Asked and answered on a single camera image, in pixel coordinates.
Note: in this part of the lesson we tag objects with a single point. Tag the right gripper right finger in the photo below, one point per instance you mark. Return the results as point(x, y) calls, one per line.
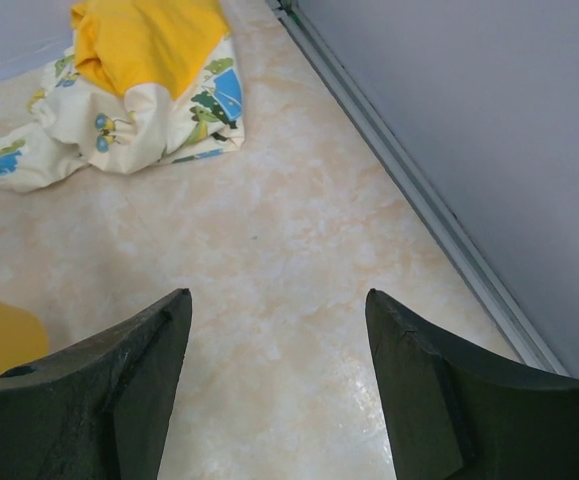
point(454, 410)

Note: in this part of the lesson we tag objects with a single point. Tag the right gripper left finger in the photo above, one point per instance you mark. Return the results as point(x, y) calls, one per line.
point(100, 408)

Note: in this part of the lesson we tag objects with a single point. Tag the yellow patterned cloth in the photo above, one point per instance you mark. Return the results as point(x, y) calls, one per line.
point(144, 83)

